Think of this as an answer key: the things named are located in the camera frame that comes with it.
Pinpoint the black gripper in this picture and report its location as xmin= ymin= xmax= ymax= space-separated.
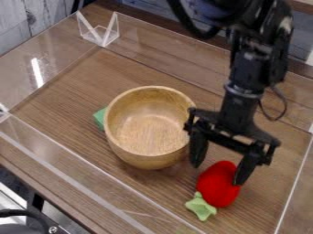
xmin=183 ymin=107 xmax=281 ymax=186

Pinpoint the red plush strawberry toy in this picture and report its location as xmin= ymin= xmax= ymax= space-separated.
xmin=184 ymin=161 xmax=241 ymax=221

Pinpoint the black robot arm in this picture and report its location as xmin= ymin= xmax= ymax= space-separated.
xmin=166 ymin=0 xmax=293 ymax=186

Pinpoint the wooden bowl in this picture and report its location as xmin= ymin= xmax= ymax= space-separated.
xmin=104 ymin=86 xmax=195 ymax=170

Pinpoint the green foam block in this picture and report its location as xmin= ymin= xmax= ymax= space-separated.
xmin=92 ymin=108 xmax=107 ymax=131

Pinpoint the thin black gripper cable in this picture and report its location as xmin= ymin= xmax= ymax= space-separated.
xmin=258 ymin=85 xmax=289 ymax=122

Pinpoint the clear acrylic corner bracket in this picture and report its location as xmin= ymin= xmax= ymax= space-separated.
xmin=76 ymin=11 xmax=120 ymax=48

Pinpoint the black table frame bracket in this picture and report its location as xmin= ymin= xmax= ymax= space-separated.
xmin=25 ymin=192 xmax=69 ymax=234

